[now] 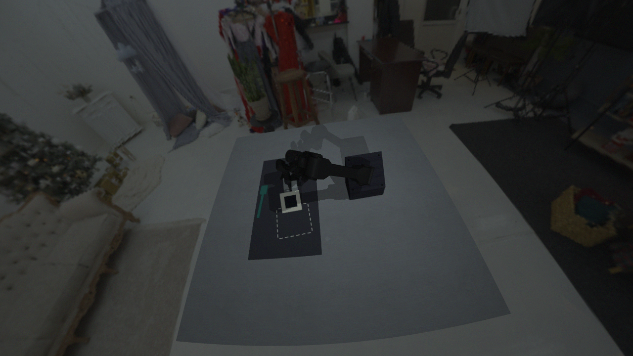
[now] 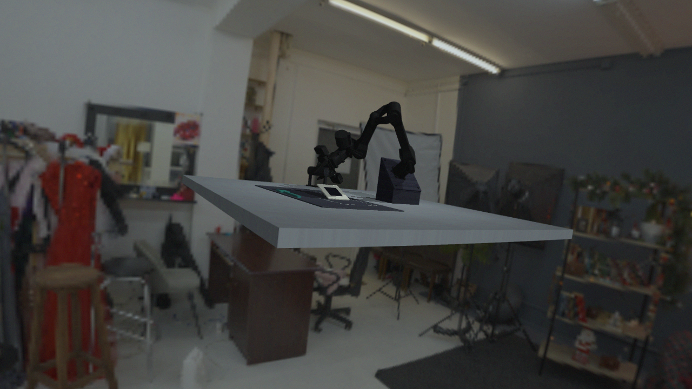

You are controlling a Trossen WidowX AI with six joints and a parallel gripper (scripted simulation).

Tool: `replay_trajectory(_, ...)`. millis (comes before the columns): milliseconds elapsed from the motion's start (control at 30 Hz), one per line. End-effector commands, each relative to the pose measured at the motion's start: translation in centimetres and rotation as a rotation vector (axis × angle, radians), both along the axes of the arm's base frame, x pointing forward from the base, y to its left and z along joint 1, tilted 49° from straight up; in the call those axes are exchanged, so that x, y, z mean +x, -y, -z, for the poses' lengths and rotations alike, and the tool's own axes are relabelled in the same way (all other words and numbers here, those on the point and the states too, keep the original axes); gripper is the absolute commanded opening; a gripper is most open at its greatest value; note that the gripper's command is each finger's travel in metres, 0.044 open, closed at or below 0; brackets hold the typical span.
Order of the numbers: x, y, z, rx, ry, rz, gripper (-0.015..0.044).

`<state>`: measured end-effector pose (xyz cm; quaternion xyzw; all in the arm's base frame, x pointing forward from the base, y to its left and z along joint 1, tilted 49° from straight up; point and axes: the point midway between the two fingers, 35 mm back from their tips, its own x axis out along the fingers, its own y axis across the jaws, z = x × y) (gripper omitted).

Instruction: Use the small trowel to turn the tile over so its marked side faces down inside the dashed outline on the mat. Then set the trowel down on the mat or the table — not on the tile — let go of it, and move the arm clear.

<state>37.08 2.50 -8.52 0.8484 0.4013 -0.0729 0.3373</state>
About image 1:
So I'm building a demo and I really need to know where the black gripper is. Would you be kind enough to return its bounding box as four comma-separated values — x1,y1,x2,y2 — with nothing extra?
276,159,308,182

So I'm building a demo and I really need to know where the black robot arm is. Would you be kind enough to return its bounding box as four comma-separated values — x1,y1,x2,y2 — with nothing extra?
285,149,375,186

